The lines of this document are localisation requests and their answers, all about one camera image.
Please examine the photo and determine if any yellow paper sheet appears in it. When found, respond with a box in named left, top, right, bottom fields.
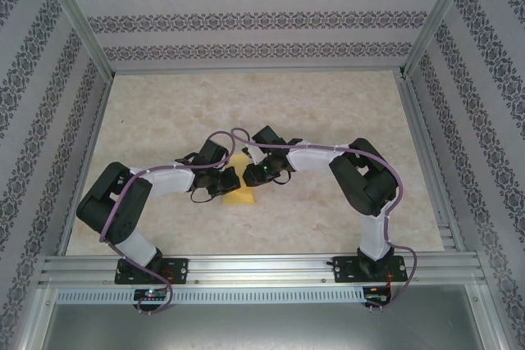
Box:
left=221, top=153, right=258, bottom=207

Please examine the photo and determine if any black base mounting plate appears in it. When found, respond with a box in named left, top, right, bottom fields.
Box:
left=332, top=255, right=407, bottom=284
left=114, top=258, right=189, bottom=285

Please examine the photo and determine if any small controller board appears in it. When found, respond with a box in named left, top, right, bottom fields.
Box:
left=134, top=288, right=168, bottom=301
left=363, top=285, right=391, bottom=301

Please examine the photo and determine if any grey metal shelf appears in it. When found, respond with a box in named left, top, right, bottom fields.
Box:
left=24, top=286, right=509, bottom=350

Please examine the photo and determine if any purple cable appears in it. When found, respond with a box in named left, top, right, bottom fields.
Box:
left=230, top=127, right=420, bottom=310
left=99, top=131, right=237, bottom=316

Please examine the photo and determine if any aluminium mounting rail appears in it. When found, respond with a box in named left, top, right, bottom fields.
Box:
left=39, top=253, right=489, bottom=288

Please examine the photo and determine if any slotted grey cable duct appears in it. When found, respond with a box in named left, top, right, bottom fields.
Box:
left=55, top=287, right=389, bottom=304

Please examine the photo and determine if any aluminium side rail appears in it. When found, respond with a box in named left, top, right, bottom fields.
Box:
left=395, top=72, right=467, bottom=253
left=57, top=75, right=115, bottom=256

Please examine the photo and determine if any aluminium frame post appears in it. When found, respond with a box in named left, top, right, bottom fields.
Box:
left=399, top=0, right=483, bottom=79
left=34, top=0, right=116, bottom=79

